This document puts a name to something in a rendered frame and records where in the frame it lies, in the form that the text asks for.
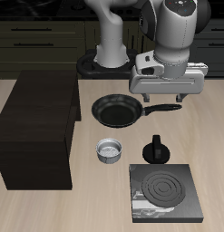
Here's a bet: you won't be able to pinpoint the dark wooden cabinet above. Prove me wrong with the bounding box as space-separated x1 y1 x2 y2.
0 69 83 191

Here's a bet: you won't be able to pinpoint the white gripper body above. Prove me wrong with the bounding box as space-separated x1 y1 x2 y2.
128 62 209 95

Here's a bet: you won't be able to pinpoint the round black stove knob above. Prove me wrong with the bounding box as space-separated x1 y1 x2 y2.
141 134 171 165

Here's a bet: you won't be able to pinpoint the small grey fluted dish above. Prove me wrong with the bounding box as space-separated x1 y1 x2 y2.
95 138 123 165

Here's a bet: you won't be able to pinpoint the black frying pan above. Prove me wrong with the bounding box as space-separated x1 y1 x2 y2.
91 93 183 129

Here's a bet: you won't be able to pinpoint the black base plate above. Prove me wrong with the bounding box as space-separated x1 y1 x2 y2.
76 48 139 76

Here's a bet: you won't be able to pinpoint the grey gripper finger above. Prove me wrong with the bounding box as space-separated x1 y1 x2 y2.
175 93 188 102
141 92 151 103

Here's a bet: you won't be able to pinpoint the dark grey stove plate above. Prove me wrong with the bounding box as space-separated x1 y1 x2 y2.
128 163 205 224

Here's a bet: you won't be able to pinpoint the dark kitchen cupboards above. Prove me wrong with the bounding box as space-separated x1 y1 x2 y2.
0 0 224 80

